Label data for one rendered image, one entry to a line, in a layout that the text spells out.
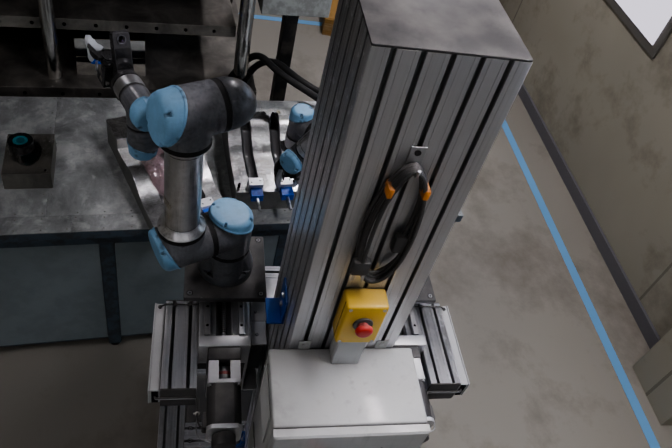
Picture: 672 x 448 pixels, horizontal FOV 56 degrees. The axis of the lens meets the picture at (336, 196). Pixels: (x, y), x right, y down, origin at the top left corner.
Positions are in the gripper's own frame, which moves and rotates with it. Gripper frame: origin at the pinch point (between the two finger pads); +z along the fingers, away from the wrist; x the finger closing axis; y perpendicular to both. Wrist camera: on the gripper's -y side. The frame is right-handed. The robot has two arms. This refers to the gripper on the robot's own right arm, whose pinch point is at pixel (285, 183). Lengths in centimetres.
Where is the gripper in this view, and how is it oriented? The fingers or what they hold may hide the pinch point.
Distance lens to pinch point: 226.0
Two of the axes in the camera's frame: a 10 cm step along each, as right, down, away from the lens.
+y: 2.2, 7.2, -6.5
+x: 9.5, -0.3, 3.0
